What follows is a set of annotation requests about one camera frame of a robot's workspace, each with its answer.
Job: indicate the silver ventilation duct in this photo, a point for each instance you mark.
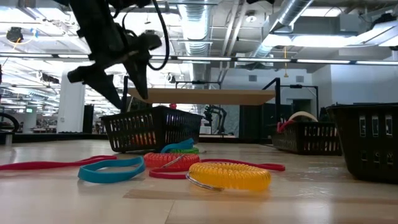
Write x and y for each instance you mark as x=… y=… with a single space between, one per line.
x=196 y=34

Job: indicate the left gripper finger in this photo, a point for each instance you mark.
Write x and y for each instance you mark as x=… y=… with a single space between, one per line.
x=96 y=77
x=140 y=74

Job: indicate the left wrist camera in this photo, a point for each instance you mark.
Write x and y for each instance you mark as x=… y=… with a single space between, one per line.
x=149 y=41

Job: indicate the white pillar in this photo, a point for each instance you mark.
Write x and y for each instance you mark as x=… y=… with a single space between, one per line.
x=71 y=105

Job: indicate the black slotted plastic basket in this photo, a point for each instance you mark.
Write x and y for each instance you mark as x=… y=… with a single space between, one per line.
x=367 y=168
x=308 y=140
x=180 y=124

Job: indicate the red equipment stand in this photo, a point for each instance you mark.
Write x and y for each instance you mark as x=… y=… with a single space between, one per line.
x=173 y=106

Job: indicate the wooden shelf riser black legs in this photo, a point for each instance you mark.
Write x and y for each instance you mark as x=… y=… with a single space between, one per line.
x=202 y=96

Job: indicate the thin red rubber band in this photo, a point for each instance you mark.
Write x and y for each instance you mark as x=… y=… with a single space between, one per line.
x=46 y=165
x=267 y=166
x=283 y=126

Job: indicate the blue rubber band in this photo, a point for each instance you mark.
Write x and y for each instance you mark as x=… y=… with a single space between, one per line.
x=109 y=175

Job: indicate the black background robot arm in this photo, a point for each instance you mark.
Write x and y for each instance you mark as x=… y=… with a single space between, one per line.
x=216 y=113

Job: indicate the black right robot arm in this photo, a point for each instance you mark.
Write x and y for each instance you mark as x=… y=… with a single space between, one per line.
x=261 y=1

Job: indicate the linear ceiling light strip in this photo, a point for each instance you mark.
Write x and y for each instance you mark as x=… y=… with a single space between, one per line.
x=264 y=59

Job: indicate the black tall cabinet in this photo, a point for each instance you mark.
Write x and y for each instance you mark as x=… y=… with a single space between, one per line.
x=88 y=119

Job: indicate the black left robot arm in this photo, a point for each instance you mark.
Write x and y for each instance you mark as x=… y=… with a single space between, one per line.
x=93 y=12

